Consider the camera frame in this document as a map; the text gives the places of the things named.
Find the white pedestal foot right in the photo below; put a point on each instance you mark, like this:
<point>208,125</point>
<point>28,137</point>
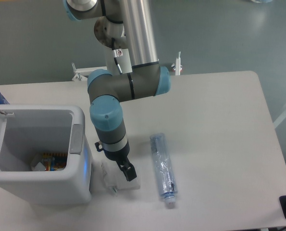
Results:
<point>177,66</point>

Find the white pedestal foot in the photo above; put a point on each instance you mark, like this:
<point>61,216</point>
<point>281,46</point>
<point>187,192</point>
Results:
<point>177,66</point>
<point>81,74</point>

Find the white plastic trash can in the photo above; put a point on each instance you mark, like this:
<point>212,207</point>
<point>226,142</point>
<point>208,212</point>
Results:
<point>27,130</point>

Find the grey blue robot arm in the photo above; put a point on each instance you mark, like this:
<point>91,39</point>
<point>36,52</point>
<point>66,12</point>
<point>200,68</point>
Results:
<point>126,24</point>

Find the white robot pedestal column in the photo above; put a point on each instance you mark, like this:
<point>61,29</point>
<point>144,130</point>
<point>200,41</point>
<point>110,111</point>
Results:
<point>123,61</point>

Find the white pedestal foot left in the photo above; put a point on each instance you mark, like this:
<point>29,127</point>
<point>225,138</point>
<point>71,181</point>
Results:
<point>81,74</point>

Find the clear plastic water bottle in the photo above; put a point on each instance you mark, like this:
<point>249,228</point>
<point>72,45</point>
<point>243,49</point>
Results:
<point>164,173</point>

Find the colourful trash in bin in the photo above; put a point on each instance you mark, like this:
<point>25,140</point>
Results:
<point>49,162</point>

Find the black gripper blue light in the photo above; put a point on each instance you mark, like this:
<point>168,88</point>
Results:
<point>118,152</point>

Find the white paper wrapper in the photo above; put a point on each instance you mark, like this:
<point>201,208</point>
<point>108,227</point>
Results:
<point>114,179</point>

